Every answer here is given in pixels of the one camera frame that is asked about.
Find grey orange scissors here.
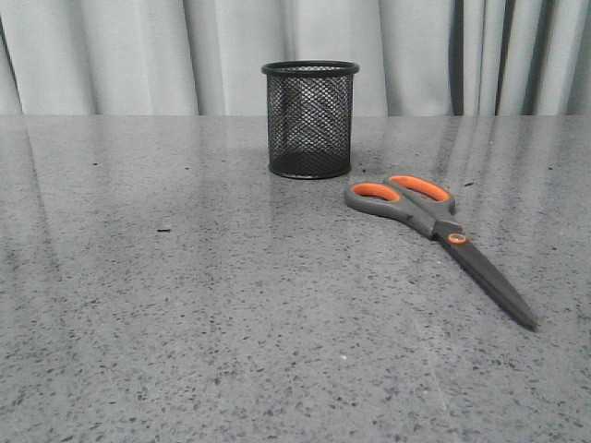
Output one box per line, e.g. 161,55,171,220
344,174,538,331

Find black mesh pen cup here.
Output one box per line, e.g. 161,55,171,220
261,60,359,179

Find grey curtain backdrop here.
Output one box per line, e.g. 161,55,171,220
1,1,590,116

